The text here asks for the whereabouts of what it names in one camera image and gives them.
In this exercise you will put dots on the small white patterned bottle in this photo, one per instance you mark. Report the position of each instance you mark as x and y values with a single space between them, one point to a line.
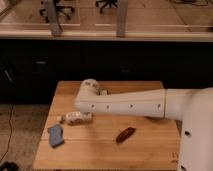
75 118

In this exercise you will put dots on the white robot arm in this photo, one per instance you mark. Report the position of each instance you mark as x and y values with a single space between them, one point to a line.
193 107

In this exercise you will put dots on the brown chocolate bar wrapper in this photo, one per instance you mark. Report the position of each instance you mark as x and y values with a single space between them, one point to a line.
125 134

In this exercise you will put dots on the black office chair right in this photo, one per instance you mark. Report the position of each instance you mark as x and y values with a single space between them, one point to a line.
110 3

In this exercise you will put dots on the black office chair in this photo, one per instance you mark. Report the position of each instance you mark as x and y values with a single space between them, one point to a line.
59 9
110 3

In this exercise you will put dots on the black office chair left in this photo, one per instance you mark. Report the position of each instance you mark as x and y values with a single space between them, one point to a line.
59 9

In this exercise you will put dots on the grey metal post left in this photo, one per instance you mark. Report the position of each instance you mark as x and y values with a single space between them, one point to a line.
55 27

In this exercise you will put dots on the grey metal post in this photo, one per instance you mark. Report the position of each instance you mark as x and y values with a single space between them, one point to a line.
121 17
55 27

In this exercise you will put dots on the grey metal post right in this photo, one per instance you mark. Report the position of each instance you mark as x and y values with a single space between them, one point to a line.
121 17

